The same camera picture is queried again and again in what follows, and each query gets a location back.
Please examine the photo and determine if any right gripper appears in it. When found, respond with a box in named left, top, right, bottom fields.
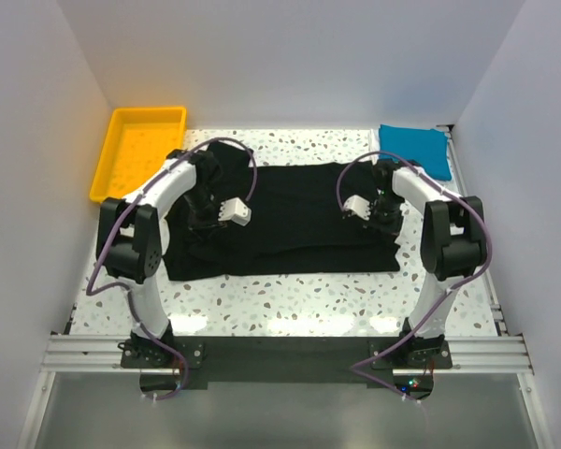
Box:
left=362, top=192, right=404, bottom=245

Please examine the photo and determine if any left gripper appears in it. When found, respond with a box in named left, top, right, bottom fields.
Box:
left=183, top=185, right=231, bottom=241

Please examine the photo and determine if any black t shirt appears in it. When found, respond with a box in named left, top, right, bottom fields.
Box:
left=164, top=143, right=400, bottom=282

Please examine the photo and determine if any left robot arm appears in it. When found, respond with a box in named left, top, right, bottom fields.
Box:
left=86, top=149, right=223, bottom=368

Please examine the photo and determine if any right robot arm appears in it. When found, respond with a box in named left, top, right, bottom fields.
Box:
left=352, top=159, right=492, bottom=369

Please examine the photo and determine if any folded blue t shirt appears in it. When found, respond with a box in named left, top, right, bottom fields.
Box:
left=378, top=124, right=453, bottom=181

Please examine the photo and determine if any yellow plastic tray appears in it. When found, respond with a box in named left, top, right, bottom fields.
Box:
left=89, top=106, right=187, bottom=203

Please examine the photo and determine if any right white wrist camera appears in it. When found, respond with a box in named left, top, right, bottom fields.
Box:
left=342, top=195, right=371, bottom=221

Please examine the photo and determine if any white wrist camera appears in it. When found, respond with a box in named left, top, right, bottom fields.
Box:
left=342, top=195, right=371, bottom=221
left=218, top=197, right=252, bottom=226

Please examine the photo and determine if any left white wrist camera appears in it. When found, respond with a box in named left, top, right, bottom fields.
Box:
left=218, top=197, right=252, bottom=226

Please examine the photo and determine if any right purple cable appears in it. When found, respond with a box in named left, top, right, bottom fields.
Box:
left=337, top=149, right=495, bottom=406

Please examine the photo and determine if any purple cable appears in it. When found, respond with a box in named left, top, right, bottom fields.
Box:
left=337, top=149, right=495, bottom=406
left=86, top=137, right=259, bottom=401

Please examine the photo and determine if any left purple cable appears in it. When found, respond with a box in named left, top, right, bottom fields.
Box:
left=86, top=137, right=259, bottom=401

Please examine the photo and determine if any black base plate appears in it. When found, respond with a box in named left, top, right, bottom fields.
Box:
left=118, top=337, right=453, bottom=393

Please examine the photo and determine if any aluminium frame rail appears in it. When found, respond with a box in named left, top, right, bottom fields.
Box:
left=40, top=335, right=534, bottom=374

